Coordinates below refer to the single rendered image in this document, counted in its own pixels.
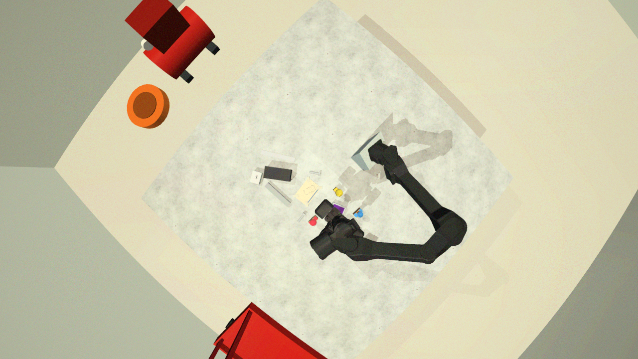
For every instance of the cream paper card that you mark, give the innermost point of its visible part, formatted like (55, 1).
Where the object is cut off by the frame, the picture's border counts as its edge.
(307, 191)

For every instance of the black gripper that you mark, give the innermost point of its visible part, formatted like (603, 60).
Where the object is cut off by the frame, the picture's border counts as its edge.
(330, 213)

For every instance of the grey long flat bar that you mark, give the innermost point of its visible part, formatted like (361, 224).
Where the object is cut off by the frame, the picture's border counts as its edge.
(277, 194)

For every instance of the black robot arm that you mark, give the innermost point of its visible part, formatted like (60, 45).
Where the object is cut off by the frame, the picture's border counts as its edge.
(450, 228)

